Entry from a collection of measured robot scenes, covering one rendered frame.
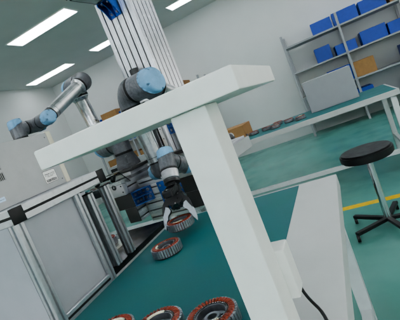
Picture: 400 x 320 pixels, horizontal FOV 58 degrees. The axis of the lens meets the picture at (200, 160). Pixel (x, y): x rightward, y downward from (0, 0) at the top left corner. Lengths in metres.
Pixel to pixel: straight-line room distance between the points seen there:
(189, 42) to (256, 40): 1.47
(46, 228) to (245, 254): 0.74
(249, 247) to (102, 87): 8.95
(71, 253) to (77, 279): 0.08
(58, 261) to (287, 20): 7.20
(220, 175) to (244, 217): 0.07
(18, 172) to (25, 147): 0.10
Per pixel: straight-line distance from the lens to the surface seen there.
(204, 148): 0.53
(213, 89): 0.50
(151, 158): 1.69
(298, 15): 7.91
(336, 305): 0.75
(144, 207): 2.22
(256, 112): 8.00
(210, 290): 0.95
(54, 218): 1.21
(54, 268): 1.18
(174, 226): 1.41
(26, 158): 1.38
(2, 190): 1.29
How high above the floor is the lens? 1.15
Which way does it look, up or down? 6 degrees down
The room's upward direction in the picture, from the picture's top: 22 degrees counter-clockwise
